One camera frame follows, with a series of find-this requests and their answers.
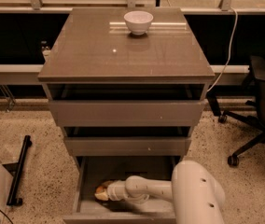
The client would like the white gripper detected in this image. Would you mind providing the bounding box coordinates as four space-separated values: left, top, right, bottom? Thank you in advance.
95 180 128 202

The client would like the orange fruit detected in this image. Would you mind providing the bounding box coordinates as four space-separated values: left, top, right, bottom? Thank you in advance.
96 186 105 193

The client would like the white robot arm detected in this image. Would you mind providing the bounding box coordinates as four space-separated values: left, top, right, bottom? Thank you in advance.
94 160 225 224

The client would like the grey bottom drawer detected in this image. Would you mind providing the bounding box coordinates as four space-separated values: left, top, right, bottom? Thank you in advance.
63 156 179 224

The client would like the grey drawer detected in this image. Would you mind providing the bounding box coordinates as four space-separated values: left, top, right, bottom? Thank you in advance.
63 156 179 224
47 84 209 128
64 126 191 157

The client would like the grey middle drawer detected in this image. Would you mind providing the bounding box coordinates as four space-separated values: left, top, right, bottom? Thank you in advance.
64 126 191 157

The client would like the grey top drawer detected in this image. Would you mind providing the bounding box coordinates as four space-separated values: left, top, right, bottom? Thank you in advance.
47 84 209 128

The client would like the grey drawer cabinet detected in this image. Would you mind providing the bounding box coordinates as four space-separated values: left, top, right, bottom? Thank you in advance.
37 7 216 224

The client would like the black metal bar stand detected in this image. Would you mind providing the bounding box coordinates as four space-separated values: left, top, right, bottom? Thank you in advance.
4 135 32 206

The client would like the white ceramic bowl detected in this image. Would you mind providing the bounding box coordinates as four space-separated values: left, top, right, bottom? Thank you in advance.
124 11 153 35

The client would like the black office chair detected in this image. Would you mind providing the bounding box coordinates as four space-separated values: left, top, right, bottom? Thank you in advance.
207 55 265 167

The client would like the white cable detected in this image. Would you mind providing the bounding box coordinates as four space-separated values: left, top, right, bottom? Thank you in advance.
206 7 239 93

